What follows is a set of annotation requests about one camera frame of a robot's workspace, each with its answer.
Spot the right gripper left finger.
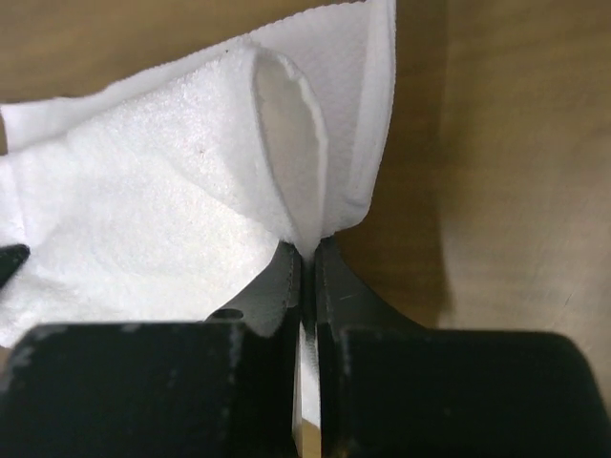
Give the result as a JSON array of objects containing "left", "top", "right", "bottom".
[{"left": 1, "top": 243, "right": 302, "bottom": 457}]

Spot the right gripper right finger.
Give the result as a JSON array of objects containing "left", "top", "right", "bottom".
[{"left": 314, "top": 239, "right": 610, "bottom": 457}]

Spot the white towel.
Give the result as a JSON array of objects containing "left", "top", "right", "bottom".
[{"left": 0, "top": 0, "right": 398, "bottom": 421}]

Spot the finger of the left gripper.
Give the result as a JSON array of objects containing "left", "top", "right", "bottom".
[{"left": 0, "top": 244, "right": 31, "bottom": 288}]

